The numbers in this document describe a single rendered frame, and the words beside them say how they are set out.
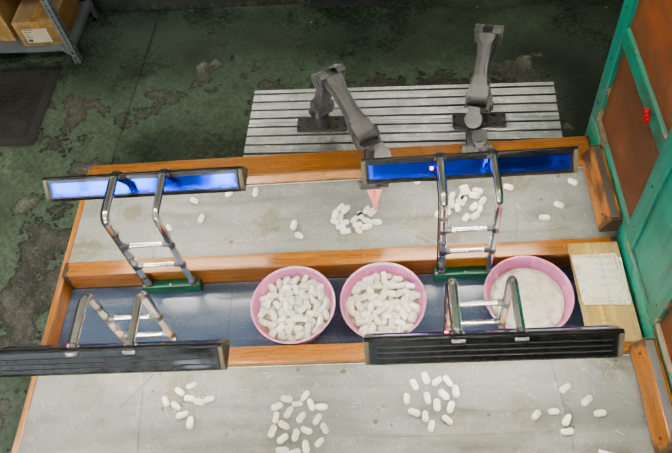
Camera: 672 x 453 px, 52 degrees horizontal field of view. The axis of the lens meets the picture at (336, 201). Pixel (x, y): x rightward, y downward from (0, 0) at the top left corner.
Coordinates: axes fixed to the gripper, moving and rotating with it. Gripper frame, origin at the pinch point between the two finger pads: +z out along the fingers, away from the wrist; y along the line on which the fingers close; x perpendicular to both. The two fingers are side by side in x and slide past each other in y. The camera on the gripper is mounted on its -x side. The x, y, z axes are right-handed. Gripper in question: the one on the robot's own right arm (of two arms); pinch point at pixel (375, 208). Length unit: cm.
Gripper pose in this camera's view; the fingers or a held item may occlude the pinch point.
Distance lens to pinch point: 225.2
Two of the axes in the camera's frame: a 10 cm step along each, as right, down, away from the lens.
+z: 0.6, 9.9, 1.0
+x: 0.8, -1.0, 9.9
